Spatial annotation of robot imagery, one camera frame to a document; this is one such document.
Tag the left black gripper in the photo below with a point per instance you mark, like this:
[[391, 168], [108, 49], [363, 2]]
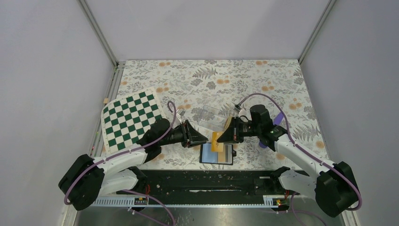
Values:
[[190, 135]]

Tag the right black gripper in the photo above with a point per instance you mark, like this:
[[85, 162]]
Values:
[[232, 134]]

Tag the black leather card holder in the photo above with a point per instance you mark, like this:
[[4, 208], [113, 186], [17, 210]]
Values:
[[234, 153]]

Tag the clear plastic box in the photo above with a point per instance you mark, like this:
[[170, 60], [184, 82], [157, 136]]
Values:
[[214, 119]]

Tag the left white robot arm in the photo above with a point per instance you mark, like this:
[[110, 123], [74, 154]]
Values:
[[88, 178]]

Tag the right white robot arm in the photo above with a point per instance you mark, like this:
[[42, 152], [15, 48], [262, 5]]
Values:
[[331, 185]]

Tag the floral table mat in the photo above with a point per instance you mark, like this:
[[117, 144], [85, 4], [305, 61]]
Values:
[[191, 84]]

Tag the green white checkered board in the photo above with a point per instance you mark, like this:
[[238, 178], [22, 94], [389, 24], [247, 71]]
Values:
[[125, 119]]

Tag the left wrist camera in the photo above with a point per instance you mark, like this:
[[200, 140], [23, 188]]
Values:
[[180, 118]]

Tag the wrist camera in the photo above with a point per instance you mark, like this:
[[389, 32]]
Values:
[[239, 110], [180, 118]]

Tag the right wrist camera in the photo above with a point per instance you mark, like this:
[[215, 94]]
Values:
[[239, 110]]

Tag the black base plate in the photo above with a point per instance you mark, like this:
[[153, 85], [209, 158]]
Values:
[[218, 184]]

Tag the white slotted cable duct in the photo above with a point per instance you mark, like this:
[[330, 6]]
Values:
[[180, 201]]

